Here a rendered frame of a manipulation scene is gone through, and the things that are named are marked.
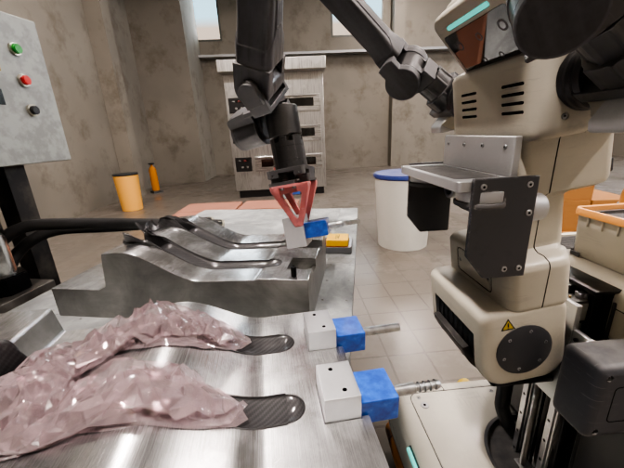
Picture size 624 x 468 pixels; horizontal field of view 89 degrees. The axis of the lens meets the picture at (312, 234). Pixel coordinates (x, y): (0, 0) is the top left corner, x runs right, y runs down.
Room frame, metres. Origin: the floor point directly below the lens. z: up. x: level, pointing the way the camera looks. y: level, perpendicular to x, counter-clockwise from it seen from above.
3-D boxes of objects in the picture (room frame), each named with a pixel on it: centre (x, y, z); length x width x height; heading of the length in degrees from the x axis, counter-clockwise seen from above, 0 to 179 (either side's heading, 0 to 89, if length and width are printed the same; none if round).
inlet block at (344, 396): (0.27, -0.07, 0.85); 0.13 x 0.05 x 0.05; 98
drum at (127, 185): (5.39, 3.04, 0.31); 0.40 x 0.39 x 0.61; 5
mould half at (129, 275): (0.65, 0.24, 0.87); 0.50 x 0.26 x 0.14; 81
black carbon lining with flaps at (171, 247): (0.63, 0.22, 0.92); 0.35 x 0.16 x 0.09; 81
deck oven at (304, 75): (6.38, 0.54, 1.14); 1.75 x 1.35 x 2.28; 92
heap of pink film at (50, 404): (0.29, 0.21, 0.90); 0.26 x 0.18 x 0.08; 98
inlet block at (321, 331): (0.38, -0.05, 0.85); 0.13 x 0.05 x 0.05; 98
